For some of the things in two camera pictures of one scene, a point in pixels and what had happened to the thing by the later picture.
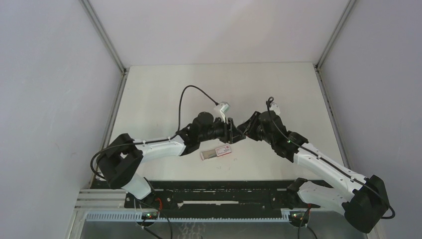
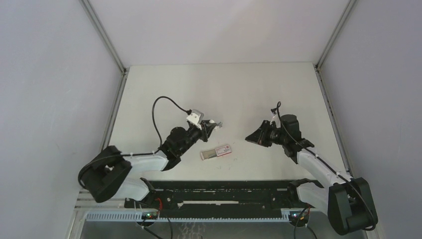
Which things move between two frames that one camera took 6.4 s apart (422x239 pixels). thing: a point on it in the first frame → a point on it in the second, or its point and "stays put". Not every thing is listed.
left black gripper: x=234 y=135 → x=208 y=126
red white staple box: x=217 y=152 stays put
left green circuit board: x=148 y=215 stays put
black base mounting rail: x=216 y=196 stays put
